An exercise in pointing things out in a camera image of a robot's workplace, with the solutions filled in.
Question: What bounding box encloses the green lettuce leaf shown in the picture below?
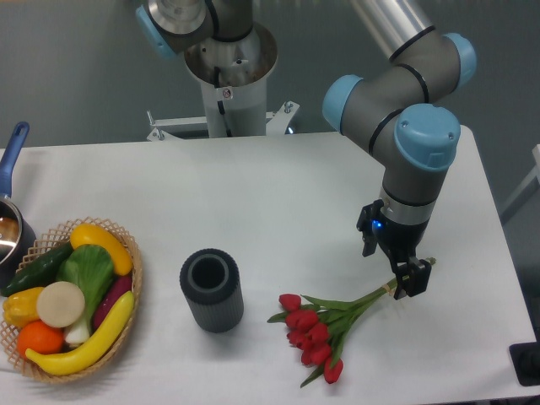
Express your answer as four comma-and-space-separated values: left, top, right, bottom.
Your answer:
56, 245, 114, 348

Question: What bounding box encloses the yellow squash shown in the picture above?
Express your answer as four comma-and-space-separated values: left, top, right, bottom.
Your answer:
69, 223, 133, 276

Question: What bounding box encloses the woven wicker basket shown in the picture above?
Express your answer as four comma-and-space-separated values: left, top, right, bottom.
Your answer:
1, 218, 143, 384

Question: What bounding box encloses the white frame at right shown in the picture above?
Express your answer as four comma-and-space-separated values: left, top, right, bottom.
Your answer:
499, 144, 539, 225

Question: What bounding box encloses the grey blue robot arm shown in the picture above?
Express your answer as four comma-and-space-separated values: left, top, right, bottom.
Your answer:
136, 1, 477, 299

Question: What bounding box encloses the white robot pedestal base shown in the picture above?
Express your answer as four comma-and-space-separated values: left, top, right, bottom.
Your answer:
147, 23, 300, 141

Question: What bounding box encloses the blue handled saucepan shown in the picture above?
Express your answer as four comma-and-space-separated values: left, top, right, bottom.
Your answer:
1, 121, 35, 288

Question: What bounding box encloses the red tulip bouquet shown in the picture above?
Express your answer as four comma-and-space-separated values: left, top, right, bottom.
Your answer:
267, 256, 437, 389

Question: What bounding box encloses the purple sweet potato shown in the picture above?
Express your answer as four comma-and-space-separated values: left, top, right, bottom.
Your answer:
92, 275, 132, 331

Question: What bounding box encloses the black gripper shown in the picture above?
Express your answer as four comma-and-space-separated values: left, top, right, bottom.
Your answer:
356, 199, 431, 299

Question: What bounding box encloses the beige round disc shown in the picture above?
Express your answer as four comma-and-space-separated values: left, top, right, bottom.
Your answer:
36, 281, 85, 328

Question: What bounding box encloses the yellow bell pepper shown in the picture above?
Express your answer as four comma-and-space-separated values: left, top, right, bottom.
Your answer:
3, 287, 45, 328

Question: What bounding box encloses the dark green cucumber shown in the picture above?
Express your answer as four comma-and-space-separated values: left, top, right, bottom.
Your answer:
1, 243, 73, 297

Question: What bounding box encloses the orange fruit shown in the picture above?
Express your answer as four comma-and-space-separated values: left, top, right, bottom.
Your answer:
17, 321, 64, 359

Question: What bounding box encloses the yellow banana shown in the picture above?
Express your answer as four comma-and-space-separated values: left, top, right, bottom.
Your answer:
25, 291, 135, 376

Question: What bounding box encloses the dark grey ribbed vase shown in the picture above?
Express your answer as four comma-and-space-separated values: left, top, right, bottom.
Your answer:
179, 248, 244, 333

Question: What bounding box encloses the black device at edge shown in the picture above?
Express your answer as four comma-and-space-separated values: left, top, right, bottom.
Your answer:
509, 342, 539, 386

